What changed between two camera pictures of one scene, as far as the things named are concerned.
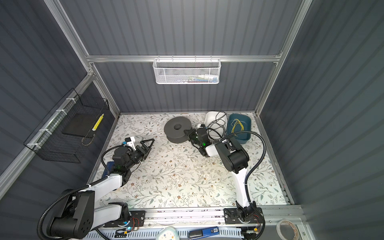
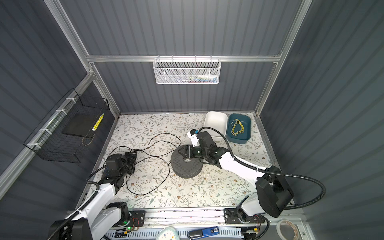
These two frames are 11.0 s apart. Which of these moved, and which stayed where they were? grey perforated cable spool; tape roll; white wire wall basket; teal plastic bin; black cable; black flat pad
Moved: grey perforated cable spool; black cable
Stayed: teal plastic bin; white wire wall basket; black flat pad; tape roll
